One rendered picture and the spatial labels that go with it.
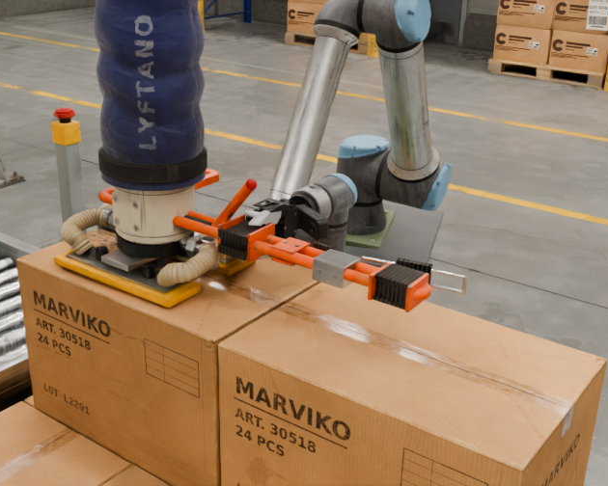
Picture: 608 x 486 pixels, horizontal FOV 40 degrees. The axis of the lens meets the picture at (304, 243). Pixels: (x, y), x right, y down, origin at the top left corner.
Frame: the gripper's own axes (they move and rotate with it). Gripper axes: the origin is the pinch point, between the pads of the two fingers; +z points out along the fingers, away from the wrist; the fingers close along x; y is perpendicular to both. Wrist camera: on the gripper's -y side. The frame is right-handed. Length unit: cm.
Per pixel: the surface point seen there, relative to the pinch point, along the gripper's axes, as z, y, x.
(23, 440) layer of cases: 26, 47, -53
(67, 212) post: -54, 122, -39
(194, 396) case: 18.2, 1.4, -27.7
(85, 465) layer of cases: 24, 29, -53
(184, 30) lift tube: 0.5, 16.6, 39.6
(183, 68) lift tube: 0.3, 17.3, 32.1
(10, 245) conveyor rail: -38, 133, -49
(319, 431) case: 19.6, -28.8, -22.4
